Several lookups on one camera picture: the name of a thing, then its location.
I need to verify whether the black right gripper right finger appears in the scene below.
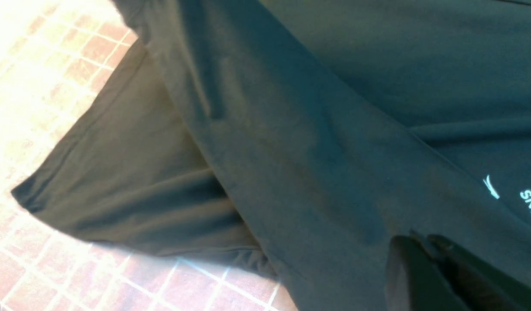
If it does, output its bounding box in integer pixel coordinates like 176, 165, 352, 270
427, 235, 531, 311

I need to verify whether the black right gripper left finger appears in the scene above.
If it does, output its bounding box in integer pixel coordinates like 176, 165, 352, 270
385, 235, 469, 311

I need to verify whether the gray long-sleeved shirt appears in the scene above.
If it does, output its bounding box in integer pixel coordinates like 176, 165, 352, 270
11, 0, 531, 311

